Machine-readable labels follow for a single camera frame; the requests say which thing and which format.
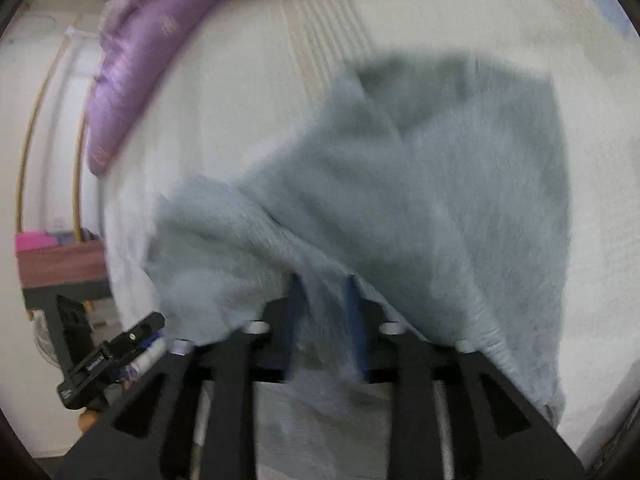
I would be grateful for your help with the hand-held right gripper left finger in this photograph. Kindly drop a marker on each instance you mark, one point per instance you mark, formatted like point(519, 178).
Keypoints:
point(295, 305)

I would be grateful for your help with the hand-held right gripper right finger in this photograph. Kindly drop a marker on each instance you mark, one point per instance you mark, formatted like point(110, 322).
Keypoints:
point(353, 310)

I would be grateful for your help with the grey fleece garment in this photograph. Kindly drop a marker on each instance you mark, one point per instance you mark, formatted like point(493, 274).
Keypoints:
point(390, 185)

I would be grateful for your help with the brown wooden table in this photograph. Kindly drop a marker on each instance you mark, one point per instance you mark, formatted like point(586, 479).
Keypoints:
point(60, 267)

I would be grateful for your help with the pink cloth on table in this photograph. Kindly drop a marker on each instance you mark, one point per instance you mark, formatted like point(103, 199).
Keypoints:
point(35, 241)

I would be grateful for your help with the white bed sheet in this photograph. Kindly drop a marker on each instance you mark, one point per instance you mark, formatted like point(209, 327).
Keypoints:
point(240, 85)

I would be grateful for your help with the white door with wooden trim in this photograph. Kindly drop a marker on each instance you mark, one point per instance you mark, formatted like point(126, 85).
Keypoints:
point(50, 135)

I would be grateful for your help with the purple pillow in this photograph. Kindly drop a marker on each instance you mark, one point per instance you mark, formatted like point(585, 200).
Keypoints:
point(132, 65)

